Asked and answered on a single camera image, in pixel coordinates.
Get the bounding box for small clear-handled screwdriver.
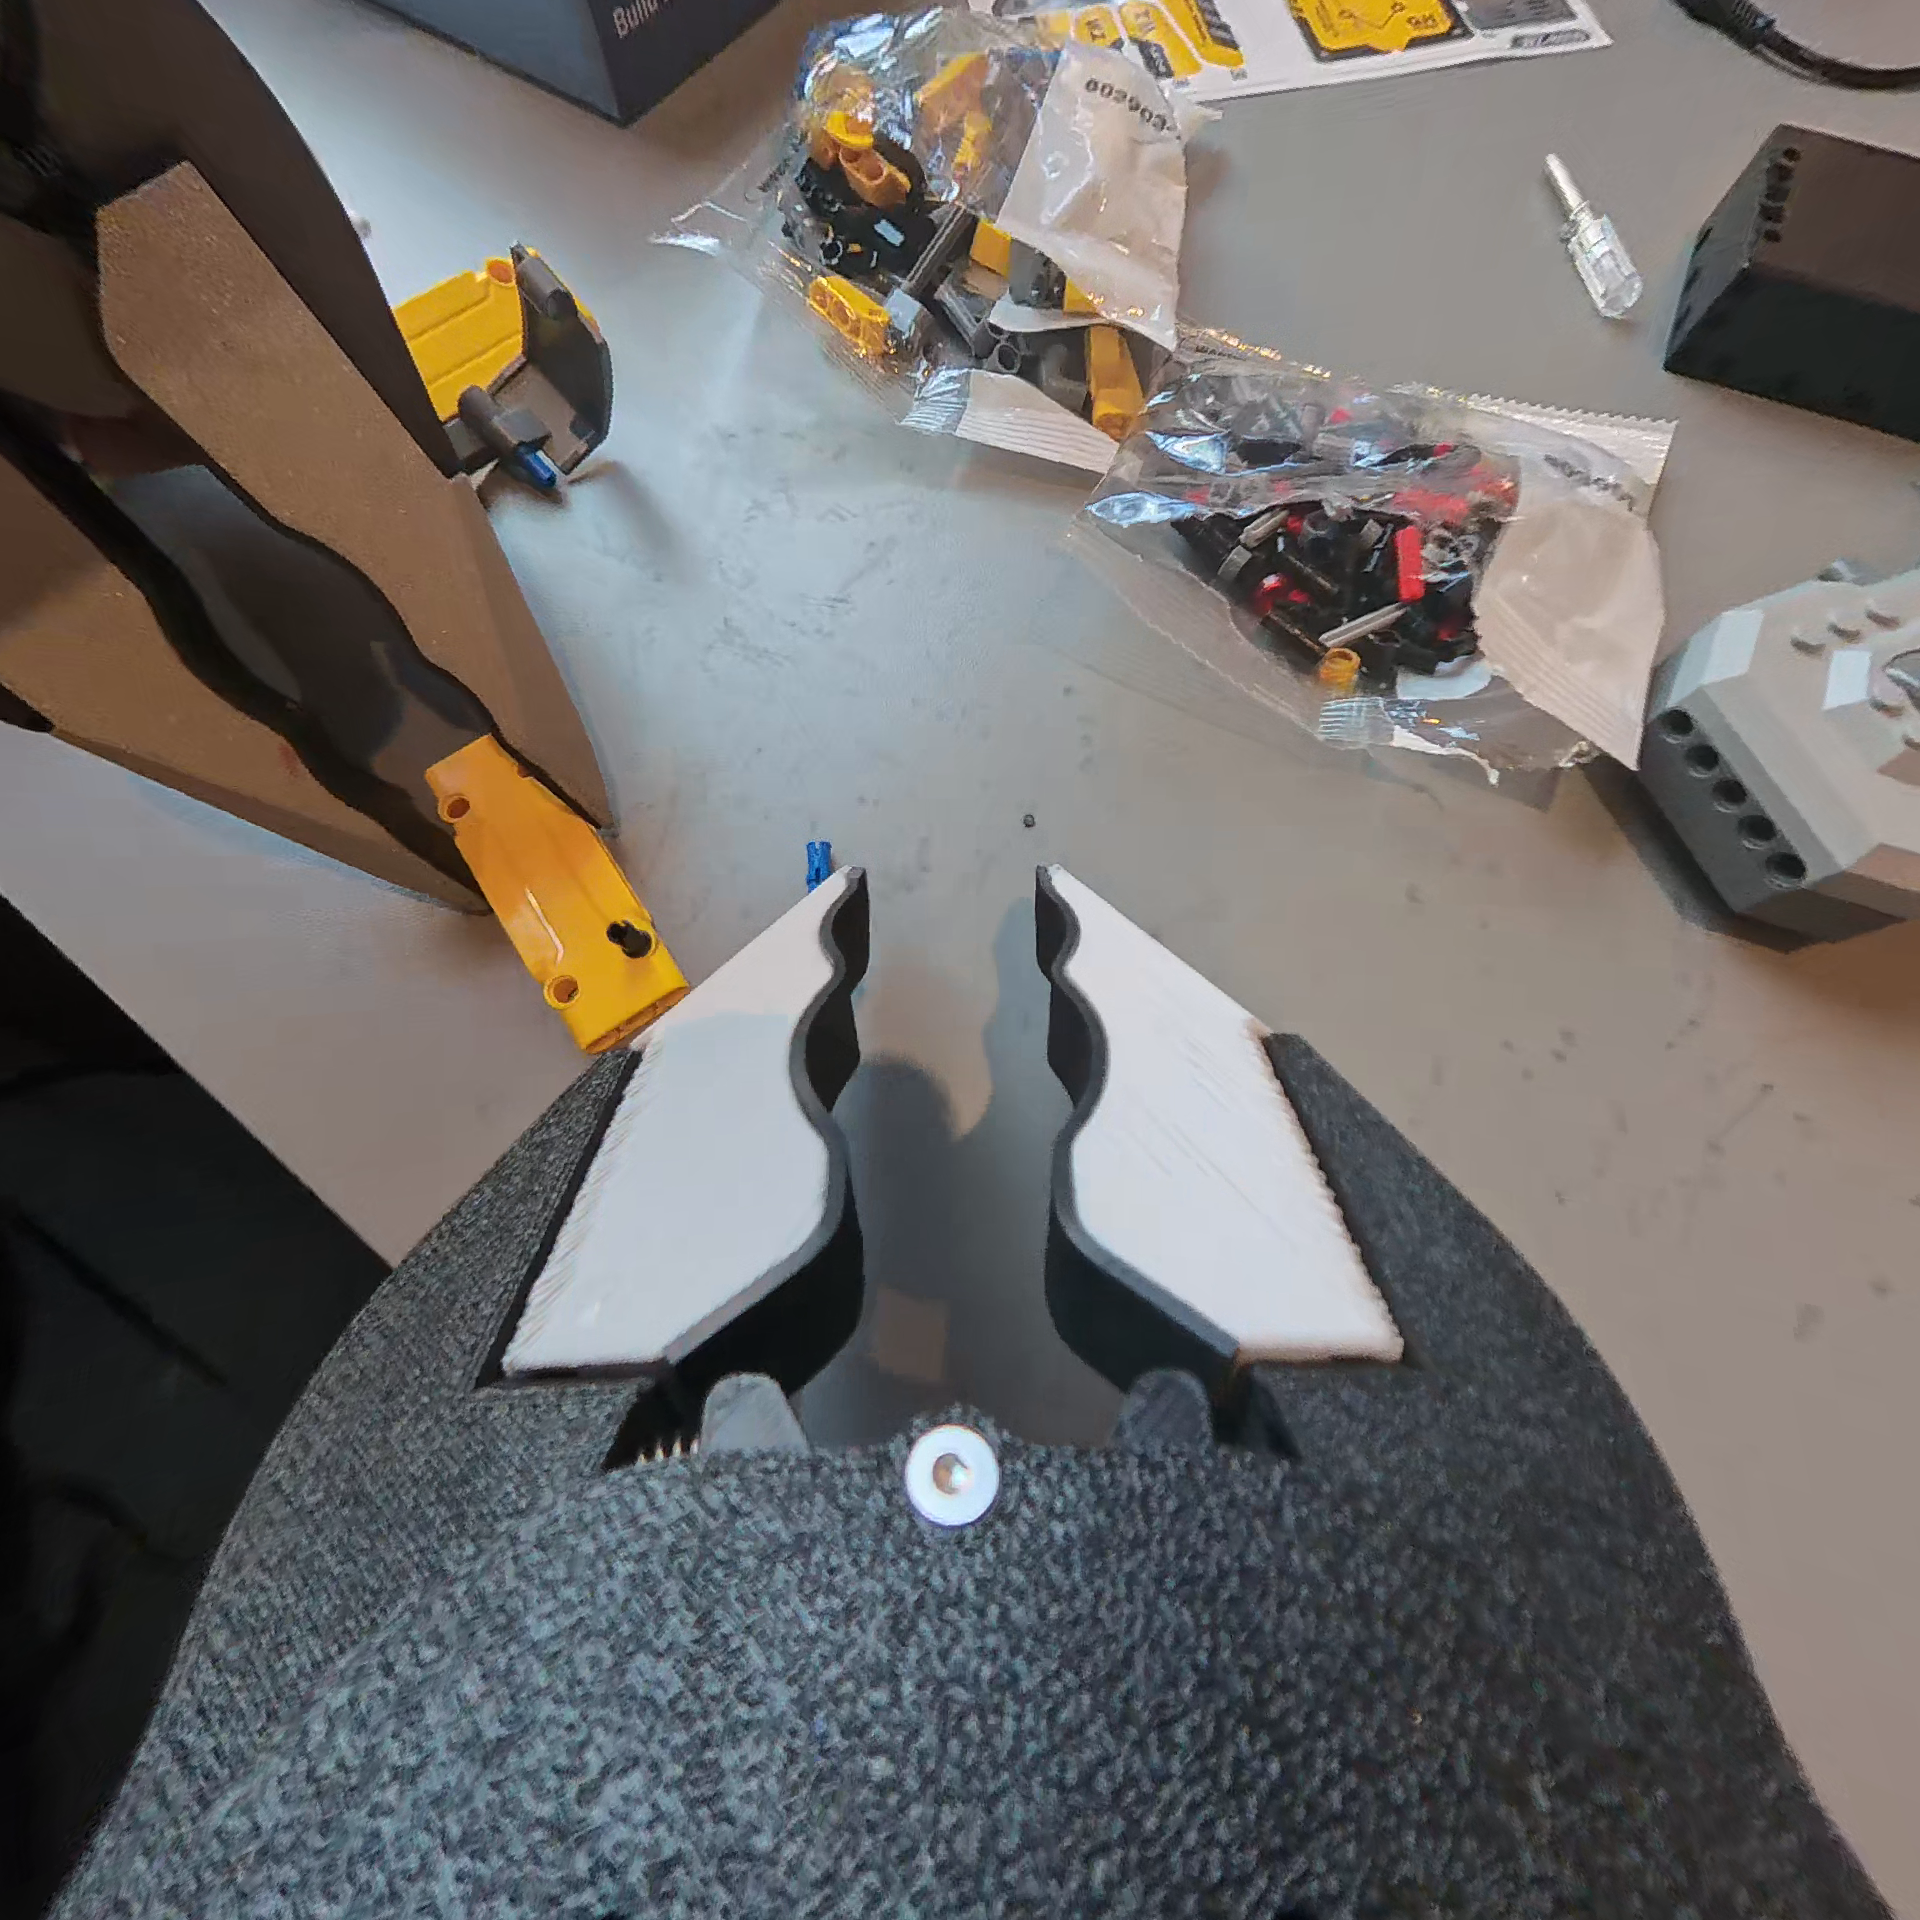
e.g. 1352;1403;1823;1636
1545;153;1647;321

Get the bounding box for black USB cable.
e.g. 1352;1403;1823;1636
1671;0;1920;95

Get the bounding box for grey hub brick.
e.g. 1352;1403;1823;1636
1639;563;1920;948

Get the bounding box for grey desk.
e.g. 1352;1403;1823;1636
0;0;1920;1920

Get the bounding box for black battery box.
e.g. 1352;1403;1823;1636
1665;123;1920;432

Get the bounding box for blue robot kit box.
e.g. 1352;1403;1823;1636
368;0;822;131

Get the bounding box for yellow grey brick assembly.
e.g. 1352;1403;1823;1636
391;244;617;491

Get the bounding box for bag of black red pins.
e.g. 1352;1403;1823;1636
1072;352;1681;777

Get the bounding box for yellow panel brick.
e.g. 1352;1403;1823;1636
423;712;692;1051

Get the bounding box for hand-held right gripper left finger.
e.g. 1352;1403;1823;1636
499;865;874;1395

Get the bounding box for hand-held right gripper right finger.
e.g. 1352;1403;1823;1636
1036;865;1409;1392

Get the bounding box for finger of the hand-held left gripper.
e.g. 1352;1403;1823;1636
0;432;492;915
94;160;617;836

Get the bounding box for yellow grey sticker sheet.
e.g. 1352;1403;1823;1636
967;0;1617;105

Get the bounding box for bag of yellow bricks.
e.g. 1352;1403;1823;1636
652;16;1218;476

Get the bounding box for person's black trousers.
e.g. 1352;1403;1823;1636
0;902;394;1920

